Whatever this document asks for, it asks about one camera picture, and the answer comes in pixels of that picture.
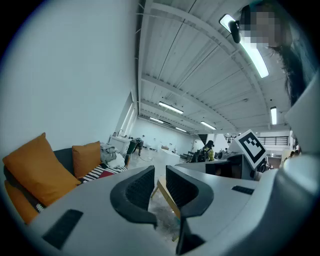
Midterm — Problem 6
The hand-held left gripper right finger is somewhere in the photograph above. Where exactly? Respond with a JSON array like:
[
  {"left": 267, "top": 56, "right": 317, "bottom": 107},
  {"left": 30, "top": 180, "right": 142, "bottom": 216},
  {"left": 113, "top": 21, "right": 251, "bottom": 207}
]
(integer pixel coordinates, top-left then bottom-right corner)
[{"left": 165, "top": 165, "right": 215, "bottom": 256}]

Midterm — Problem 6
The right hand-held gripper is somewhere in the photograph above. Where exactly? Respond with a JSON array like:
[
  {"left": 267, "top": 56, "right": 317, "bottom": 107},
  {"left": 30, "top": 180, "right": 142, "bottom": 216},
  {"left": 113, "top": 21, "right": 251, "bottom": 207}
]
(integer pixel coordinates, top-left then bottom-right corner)
[{"left": 175, "top": 129, "right": 269, "bottom": 180}]

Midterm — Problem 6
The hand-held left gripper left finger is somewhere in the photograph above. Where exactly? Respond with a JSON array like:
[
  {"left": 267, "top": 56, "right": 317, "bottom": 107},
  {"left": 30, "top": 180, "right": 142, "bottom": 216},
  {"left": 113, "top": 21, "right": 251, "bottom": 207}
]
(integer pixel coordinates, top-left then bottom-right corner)
[{"left": 109, "top": 165, "right": 158, "bottom": 225}]

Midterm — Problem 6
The dark sofa with orange seat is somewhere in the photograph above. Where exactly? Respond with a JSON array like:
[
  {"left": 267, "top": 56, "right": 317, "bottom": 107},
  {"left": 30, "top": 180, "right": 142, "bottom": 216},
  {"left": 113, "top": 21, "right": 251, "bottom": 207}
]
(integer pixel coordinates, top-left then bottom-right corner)
[{"left": 3, "top": 147, "right": 76, "bottom": 225}]

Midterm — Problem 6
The white counter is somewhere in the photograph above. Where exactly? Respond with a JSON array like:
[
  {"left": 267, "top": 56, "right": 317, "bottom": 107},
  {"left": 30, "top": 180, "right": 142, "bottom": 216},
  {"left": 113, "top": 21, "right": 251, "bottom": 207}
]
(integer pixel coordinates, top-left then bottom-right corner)
[{"left": 155, "top": 146, "right": 181, "bottom": 166}]

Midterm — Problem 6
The black and white patterned blanket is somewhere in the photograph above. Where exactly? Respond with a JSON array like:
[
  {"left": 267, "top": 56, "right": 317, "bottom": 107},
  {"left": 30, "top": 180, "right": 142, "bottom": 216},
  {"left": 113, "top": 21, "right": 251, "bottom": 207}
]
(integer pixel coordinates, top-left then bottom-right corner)
[{"left": 77, "top": 163, "right": 129, "bottom": 185}]

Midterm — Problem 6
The oval wooden table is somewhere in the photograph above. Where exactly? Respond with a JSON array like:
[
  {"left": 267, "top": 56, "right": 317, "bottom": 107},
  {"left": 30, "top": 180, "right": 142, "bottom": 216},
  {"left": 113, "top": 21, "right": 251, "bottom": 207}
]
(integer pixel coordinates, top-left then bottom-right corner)
[{"left": 151, "top": 176, "right": 181, "bottom": 242}]

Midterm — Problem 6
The white crumpled cloth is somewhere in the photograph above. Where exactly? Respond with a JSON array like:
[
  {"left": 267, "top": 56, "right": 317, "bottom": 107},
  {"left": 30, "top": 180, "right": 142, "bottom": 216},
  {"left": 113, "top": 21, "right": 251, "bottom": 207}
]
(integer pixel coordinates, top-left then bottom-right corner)
[{"left": 106, "top": 153, "right": 126, "bottom": 169}]

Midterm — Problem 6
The grey crumpled cloth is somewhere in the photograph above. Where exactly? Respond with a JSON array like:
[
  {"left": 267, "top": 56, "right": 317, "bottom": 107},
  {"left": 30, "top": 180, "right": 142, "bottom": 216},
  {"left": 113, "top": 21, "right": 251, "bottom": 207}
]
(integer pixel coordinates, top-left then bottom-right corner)
[{"left": 99, "top": 142, "right": 119, "bottom": 163}]

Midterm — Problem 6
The orange cushion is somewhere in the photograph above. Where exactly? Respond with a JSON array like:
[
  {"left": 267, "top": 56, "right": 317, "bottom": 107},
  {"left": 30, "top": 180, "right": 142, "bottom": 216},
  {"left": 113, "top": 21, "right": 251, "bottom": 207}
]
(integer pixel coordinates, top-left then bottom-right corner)
[
  {"left": 2, "top": 132, "right": 81, "bottom": 207},
  {"left": 71, "top": 141, "right": 102, "bottom": 180}
]

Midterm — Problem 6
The white cabinet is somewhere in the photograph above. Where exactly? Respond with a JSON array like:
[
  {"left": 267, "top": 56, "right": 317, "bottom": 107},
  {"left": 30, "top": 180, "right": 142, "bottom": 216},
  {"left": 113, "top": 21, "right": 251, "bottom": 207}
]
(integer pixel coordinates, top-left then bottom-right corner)
[{"left": 108, "top": 134, "right": 131, "bottom": 154}]

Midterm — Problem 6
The black tripod stand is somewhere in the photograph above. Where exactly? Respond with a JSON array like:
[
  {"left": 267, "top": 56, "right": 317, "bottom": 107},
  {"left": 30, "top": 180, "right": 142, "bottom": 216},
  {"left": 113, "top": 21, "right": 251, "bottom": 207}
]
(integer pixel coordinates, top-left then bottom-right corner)
[{"left": 132, "top": 138, "right": 144, "bottom": 157}]

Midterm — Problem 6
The black railing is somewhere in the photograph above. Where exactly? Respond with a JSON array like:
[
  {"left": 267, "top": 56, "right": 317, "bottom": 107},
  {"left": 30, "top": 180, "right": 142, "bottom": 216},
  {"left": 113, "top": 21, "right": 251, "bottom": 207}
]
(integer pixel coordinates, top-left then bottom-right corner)
[{"left": 256, "top": 135, "right": 290, "bottom": 146}]

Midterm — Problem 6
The person's light striped shirt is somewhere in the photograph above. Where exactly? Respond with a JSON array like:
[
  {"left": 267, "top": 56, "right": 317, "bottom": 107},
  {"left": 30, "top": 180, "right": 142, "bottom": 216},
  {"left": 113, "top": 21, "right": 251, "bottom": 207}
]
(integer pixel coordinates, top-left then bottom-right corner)
[{"left": 284, "top": 72, "right": 320, "bottom": 154}]

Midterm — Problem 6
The person's face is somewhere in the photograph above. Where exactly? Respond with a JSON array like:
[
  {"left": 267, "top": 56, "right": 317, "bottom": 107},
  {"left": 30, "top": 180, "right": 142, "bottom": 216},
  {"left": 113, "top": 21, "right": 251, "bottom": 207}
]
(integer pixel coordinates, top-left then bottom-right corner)
[{"left": 241, "top": 7, "right": 285, "bottom": 48}]

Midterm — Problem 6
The thin floor cable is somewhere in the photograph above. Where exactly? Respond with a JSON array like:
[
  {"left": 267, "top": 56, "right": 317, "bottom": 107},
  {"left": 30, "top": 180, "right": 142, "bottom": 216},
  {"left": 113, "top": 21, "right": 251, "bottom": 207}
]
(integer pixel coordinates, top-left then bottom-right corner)
[{"left": 138, "top": 152, "right": 155, "bottom": 162}]

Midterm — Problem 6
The black head-mounted camera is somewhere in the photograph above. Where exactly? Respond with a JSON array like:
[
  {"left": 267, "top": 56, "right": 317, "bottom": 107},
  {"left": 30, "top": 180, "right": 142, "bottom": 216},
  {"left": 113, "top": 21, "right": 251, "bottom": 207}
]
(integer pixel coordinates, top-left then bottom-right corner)
[{"left": 228, "top": 19, "right": 242, "bottom": 44}]

